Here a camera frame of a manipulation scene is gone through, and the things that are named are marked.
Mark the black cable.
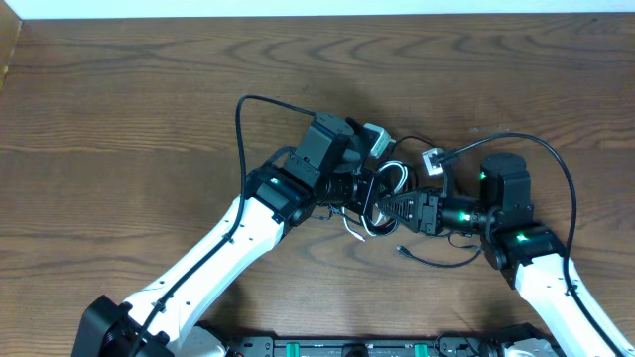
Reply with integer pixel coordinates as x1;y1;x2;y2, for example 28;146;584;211
326;134;485;270

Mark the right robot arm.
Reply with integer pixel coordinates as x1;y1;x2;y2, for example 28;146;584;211
378;153;634;356

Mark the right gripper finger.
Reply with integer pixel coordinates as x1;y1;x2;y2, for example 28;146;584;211
379;205;422;233
379;190;427;208

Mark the camera cable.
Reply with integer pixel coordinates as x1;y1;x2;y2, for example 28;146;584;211
436;131;626;357
126;93;318;357

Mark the right camera cable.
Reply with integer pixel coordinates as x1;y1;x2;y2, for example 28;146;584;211
436;131;626;357

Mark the left camera cable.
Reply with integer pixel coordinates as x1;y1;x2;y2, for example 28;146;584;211
126;93;318;357

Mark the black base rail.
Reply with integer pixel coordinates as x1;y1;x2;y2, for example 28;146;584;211
197;324;557;357

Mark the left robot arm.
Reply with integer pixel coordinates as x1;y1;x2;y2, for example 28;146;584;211
71;113;390;357

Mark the white cable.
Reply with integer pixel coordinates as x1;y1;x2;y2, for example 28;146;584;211
339;159;411;243

